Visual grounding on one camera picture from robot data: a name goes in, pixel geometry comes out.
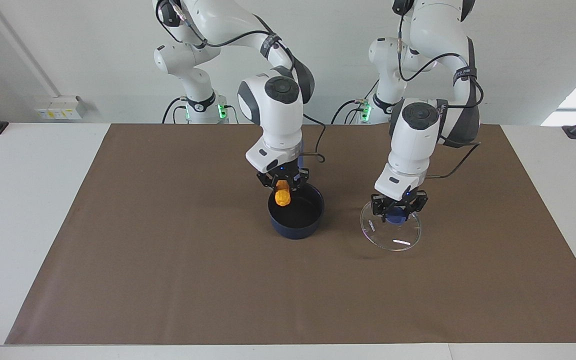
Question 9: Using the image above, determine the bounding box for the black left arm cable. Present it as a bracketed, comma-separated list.
[397, 10, 484, 180]

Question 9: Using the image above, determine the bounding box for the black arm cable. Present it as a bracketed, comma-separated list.
[397, 10, 484, 180]
[155, 0, 327, 164]

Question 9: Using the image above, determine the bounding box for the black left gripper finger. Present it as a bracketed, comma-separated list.
[371, 196, 394, 223]
[404, 191, 429, 219]

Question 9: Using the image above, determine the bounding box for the yellow toy corn cob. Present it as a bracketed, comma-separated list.
[274, 180, 292, 207]

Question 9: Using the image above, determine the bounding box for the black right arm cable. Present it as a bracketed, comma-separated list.
[155, 0, 327, 164]

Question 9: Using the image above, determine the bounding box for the glass lid with purple knob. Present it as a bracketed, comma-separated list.
[360, 199, 422, 252]

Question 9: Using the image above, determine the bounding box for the black base cable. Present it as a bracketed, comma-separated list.
[162, 97, 189, 124]
[330, 80, 371, 125]

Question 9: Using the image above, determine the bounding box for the brown table mat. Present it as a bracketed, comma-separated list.
[5, 123, 576, 346]

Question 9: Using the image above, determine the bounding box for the dark pot with purple handle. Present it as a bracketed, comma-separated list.
[268, 141, 325, 240]

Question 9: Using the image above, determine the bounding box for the white wall socket box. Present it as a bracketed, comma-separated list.
[34, 96, 88, 121]

